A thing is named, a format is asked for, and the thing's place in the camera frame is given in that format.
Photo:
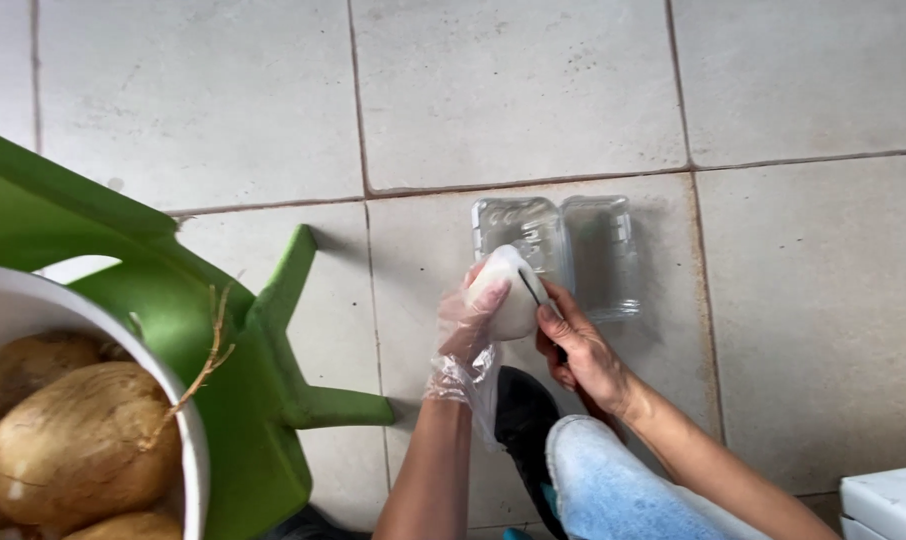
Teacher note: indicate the person's right hand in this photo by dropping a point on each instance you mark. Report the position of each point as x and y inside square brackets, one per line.
[592, 364]

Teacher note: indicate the dark shoe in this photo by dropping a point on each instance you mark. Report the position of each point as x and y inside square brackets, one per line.
[314, 525]

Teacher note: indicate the clear plastic clamshell container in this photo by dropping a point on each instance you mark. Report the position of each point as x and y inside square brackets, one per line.
[599, 255]

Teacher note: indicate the green plastic stool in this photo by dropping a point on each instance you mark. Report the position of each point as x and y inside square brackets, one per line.
[250, 420]

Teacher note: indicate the white round bowl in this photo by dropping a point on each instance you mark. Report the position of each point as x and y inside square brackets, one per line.
[190, 420]

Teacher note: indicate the white box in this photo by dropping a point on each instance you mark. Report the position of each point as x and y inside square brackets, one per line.
[892, 502]

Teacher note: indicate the large brown unpeeled jicama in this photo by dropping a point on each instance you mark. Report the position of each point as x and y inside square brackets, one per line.
[78, 442]

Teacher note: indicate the person's blue jeans leg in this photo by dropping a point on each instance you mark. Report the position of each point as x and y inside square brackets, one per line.
[618, 487]

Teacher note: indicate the black shoe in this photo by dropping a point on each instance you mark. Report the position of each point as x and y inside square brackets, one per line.
[524, 420]

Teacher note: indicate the person's left hand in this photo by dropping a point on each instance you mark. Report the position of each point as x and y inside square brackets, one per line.
[457, 337]

